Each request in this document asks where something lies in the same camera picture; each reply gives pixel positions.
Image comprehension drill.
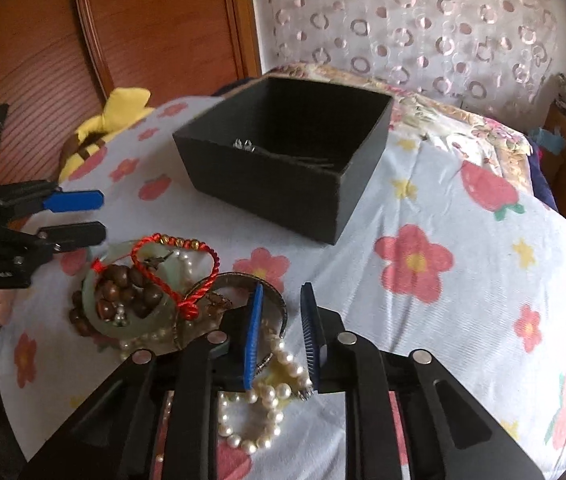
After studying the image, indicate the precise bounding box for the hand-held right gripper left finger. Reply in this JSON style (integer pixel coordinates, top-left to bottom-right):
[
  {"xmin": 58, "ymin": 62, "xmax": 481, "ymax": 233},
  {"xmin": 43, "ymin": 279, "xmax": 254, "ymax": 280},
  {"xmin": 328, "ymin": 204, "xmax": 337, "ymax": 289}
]
[{"xmin": 18, "ymin": 282, "xmax": 264, "ymax": 480}]

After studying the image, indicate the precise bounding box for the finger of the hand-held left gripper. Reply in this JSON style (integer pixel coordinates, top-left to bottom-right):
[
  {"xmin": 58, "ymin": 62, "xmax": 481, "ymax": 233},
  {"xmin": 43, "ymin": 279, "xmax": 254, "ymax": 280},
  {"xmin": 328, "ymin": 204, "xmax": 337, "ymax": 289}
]
[
  {"xmin": 37, "ymin": 221, "xmax": 107, "ymax": 253},
  {"xmin": 0, "ymin": 181, "xmax": 105, "ymax": 214}
]

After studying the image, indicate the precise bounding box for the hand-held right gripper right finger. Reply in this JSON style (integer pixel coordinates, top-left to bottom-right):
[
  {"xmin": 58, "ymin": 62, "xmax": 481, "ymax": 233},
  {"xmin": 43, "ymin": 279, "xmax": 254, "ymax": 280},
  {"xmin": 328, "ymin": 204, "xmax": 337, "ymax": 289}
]
[{"xmin": 300, "ymin": 282, "xmax": 546, "ymax": 480}]

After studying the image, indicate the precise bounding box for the dark metal bangle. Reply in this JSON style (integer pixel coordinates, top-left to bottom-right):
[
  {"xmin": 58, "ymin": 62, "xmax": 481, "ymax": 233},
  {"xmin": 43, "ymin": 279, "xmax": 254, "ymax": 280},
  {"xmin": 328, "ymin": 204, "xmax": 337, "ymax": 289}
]
[{"xmin": 173, "ymin": 272, "xmax": 288, "ymax": 376}]

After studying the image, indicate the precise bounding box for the red cord bracelet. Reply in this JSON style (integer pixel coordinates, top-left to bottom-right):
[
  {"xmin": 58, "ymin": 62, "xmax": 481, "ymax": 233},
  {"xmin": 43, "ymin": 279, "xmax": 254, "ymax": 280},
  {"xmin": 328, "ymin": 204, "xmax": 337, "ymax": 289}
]
[{"xmin": 92, "ymin": 233, "xmax": 221, "ymax": 321}]

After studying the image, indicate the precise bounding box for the brown wooden bead bracelet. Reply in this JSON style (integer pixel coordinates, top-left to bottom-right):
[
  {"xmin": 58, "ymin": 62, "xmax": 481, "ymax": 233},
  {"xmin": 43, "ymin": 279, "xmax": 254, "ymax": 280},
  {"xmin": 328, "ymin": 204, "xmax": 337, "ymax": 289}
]
[{"xmin": 69, "ymin": 265, "xmax": 184, "ymax": 326}]

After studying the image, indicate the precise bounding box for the white pearl necklace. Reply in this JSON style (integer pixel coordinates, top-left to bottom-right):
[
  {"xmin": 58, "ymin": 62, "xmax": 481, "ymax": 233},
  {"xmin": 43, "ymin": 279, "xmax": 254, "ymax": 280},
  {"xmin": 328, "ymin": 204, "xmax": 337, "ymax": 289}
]
[{"xmin": 118, "ymin": 252, "xmax": 314, "ymax": 456}]

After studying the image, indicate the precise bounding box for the pale green jade bangle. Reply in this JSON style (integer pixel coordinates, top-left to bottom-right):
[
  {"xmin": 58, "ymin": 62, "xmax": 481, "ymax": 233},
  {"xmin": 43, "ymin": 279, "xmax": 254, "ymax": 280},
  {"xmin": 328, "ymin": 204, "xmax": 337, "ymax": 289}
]
[{"xmin": 82, "ymin": 242, "xmax": 194, "ymax": 345}]

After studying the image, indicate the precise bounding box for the black square box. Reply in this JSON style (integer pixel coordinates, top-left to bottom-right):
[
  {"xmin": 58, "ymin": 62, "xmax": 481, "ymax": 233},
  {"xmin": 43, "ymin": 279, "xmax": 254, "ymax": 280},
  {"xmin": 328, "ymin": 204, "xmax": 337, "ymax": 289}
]
[{"xmin": 172, "ymin": 74, "xmax": 394, "ymax": 246}]

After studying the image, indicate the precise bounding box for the yellow plush toy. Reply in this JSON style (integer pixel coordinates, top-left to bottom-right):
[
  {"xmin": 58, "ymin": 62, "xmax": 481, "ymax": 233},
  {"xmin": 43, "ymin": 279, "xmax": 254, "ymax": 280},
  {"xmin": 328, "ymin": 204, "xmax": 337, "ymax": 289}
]
[{"xmin": 59, "ymin": 87, "xmax": 156, "ymax": 183}]

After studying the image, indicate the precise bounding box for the thin dark hair pin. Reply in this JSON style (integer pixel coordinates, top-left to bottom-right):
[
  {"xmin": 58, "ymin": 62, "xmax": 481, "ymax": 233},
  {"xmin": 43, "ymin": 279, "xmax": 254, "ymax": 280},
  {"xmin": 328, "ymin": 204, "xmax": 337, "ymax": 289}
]
[{"xmin": 252, "ymin": 152, "xmax": 336, "ymax": 171}]

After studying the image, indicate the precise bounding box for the white floral bed sheet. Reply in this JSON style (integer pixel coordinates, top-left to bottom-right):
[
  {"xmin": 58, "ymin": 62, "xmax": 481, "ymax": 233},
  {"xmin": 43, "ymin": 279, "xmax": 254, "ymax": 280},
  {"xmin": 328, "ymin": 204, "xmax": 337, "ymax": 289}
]
[{"xmin": 0, "ymin": 95, "xmax": 566, "ymax": 480}]

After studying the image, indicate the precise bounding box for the brown wooden wardrobe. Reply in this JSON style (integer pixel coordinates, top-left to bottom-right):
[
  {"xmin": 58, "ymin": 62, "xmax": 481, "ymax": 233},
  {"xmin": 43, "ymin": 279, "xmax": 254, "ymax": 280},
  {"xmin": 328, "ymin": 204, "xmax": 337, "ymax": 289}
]
[{"xmin": 0, "ymin": 0, "xmax": 264, "ymax": 187}]

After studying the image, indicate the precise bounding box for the beige floral quilt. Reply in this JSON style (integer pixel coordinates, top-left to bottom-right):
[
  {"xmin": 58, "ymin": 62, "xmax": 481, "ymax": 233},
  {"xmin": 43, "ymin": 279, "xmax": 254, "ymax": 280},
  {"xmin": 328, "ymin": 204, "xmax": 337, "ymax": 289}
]
[{"xmin": 263, "ymin": 62, "xmax": 534, "ymax": 192}]

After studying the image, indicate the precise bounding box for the dark purple cloth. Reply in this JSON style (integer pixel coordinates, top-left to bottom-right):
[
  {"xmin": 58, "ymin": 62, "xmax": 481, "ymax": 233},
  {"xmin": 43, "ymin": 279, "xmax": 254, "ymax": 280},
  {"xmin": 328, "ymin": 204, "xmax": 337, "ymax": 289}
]
[{"xmin": 528, "ymin": 139, "xmax": 560, "ymax": 212}]

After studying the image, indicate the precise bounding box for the ring patterned sheer curtain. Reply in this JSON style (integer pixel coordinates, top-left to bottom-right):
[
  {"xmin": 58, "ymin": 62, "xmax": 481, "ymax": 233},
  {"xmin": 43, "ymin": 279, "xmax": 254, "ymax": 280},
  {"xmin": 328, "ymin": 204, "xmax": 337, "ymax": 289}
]
[{"xmin": 247, "ymin": 0, "xmax": 566, "ymax": 107}]

